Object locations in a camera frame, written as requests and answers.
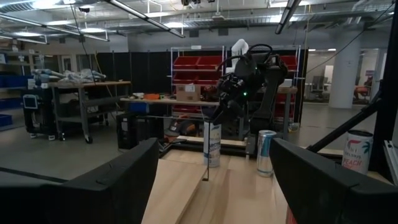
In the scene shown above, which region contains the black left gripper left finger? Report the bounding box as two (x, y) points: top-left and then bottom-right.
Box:
(0, 138), (160, 224)

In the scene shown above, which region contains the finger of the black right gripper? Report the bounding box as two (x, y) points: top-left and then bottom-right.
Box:
(212, 104), (233, 126)
(229, 101), (246, 121)

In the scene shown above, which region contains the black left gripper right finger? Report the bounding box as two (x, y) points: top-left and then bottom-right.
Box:
(269, 138), (398, 224)

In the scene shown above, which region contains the white Celsius Arctic can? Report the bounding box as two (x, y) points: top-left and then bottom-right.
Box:
(203, 121), (222, 168)

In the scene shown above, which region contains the silver blue Red Bull can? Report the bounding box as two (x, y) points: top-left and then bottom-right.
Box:
(256, 129), (277, 177)

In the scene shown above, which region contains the wooden shelf with black legs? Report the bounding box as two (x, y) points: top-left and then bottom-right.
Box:
(141, 113), (216, 224)

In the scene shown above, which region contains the red storage bin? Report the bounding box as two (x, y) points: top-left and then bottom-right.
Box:
(172, 72), (198, 85)
(279, 55), (299, 71)
(195, 73), (220, 85)
(197, 56), (223, 70)
(173, 56), (200, 70)

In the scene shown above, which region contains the cardboard box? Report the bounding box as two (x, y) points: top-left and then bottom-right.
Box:
(175, 83), (201, 102)

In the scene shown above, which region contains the wooden top steel workbench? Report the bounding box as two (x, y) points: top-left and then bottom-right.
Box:
(48, 80), (132, 144)
(276, 86), (299, 141)

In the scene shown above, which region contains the long wooden table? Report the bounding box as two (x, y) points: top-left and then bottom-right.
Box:
(119, 97), (220, 107)

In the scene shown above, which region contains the black plastic crate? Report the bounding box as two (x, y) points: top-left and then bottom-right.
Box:
(116, 112), (165, 151)

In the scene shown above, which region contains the grey office chair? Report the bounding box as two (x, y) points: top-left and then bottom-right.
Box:
(310, 75), (326, 94)

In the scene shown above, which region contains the blue storage bin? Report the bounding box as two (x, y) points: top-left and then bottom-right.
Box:
(128, 101), (150, 114)
(0, 74), (34, 88)
(0, 97), (25, 110)
(0, 113), (14, 128)

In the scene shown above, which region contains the black room divider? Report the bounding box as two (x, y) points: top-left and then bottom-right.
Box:
(96, 50), (172, 103)

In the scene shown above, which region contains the black equipment cart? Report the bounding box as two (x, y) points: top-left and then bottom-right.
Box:
(21, 88), (60, 140)

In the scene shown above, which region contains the white round column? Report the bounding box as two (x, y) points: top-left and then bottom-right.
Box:
(328, 29), (362, 110)

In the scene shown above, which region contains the white framed tablet screen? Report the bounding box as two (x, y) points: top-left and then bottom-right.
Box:
(22, 94), (39, 110)

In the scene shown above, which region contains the clear plastic wrapped bundle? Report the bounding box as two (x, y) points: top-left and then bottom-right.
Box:
(30, 68), (107, 85)

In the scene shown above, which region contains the white strip on frame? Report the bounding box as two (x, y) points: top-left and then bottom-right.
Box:
(383, 139), (398, 185)

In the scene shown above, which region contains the hanging black cable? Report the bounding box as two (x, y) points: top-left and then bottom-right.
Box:
(70, 2), (98, 86)

